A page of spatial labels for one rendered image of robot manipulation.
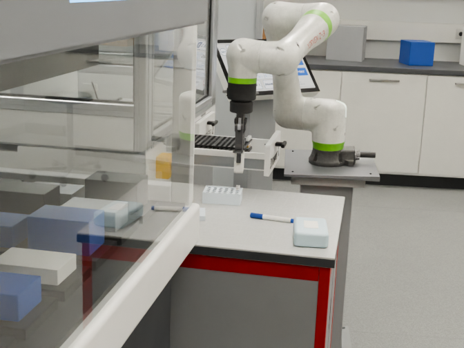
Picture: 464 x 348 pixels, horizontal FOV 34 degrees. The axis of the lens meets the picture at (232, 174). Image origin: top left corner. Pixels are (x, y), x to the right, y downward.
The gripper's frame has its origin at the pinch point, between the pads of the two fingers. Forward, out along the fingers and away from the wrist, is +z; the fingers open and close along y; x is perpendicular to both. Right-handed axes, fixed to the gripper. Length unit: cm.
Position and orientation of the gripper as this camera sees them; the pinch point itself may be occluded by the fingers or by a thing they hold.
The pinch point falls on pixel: (239, 161)
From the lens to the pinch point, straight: 247.6
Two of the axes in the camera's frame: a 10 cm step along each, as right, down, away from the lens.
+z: -0.4, 9.7, 2.5
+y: -0.9, 2.4, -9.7
